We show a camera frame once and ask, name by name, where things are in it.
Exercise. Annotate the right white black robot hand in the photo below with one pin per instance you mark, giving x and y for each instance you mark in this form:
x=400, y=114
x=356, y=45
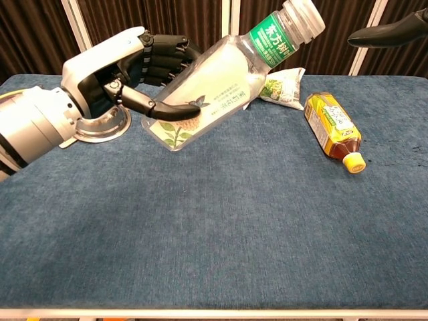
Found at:
x=384, y=33

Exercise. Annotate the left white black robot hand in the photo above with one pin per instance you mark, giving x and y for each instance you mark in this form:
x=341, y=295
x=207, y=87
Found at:
x=100, y=63

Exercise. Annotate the white bottle cap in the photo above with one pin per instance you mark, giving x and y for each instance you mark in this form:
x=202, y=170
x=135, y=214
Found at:
x=309, y=18

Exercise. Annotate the tea bottle yellow label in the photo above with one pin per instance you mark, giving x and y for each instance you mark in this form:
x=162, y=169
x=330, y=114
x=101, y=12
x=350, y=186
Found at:
x=329, y=125

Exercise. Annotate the transparent bottle green label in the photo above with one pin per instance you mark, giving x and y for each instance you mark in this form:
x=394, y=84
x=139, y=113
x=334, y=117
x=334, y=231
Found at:
x=217, y=77

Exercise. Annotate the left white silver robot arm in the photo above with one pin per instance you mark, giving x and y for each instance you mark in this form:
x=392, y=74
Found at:
x=30, y=127

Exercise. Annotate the stainless steel bowl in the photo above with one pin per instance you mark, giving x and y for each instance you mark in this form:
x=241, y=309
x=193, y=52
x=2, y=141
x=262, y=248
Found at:
x=103, y=128

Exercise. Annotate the white green snack bag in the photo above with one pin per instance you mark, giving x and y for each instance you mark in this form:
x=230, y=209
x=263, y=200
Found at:
x=287, y=88

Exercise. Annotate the blue felt table mat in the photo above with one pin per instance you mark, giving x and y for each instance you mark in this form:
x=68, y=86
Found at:
x=217, y=217

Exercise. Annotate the white metal frame post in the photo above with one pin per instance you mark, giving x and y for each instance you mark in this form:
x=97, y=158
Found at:
x=368, y=57
x=230, y=16
x=77, y=23

